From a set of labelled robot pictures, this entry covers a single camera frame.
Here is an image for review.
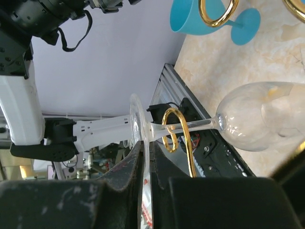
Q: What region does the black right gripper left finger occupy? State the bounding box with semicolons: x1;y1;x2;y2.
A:
0;142;144;229

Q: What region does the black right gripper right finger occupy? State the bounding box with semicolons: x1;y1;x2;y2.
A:
150;142;302;229

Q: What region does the clear wine glass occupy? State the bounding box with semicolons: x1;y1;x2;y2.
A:
130;81;305;172

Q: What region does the blue wine glass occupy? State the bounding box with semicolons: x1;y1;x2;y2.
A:
170;0;261;46

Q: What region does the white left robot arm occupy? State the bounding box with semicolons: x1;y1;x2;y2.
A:
0;0;132;162

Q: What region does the gold wire wine glass rack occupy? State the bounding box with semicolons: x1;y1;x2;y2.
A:
161;0;305;178

